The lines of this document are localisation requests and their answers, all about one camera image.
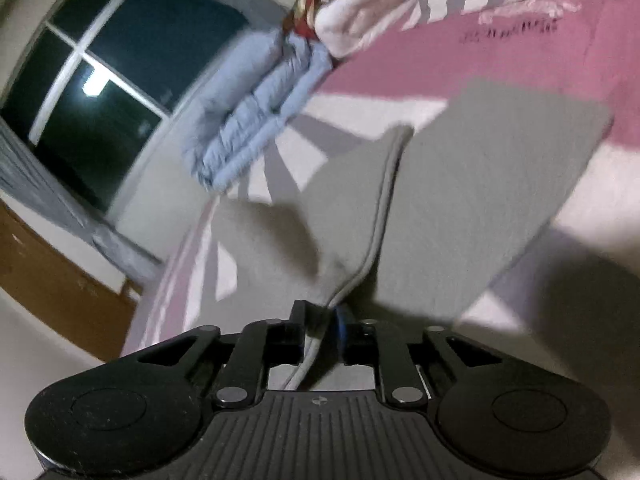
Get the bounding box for grey pants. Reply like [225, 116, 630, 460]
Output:
[200, 80, 612, 389]

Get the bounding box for brown wooden door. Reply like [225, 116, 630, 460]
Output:
[1, 204, 134, 362]

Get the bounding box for striped pink grey bedsheet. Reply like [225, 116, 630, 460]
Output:
[121, 0, 640, 441]

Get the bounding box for folded light blue quilt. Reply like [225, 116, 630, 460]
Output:
[182, 28, 333, 192]

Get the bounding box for grey curtain near door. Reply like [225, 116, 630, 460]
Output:
[1, 122, 162, 285]

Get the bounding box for folded white red blanket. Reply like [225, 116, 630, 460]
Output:
[283, 0, 419, 60]

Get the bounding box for window with white frame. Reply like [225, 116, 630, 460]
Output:
[1, 0, 247, 220]

